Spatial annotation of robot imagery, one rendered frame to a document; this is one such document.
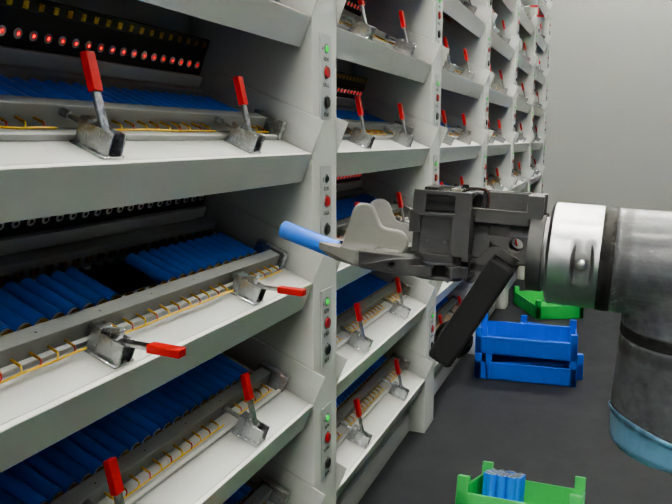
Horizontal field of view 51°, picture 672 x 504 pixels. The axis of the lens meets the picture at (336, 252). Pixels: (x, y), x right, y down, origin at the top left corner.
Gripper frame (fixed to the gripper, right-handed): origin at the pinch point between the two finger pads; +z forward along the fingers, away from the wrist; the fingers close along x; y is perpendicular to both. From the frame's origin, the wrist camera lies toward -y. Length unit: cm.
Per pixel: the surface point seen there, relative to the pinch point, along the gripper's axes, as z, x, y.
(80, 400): 15.0, 19.6, -11.4
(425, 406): 13, -100, -56
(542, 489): -18, -73, -58
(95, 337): 18.1, 14.1, -7.8
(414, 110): 20, -99, 17
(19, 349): 19.4, 21.7, -7.0
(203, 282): 19.4, -6.3, -6.7
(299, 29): 17.4, -27.1, 25.3
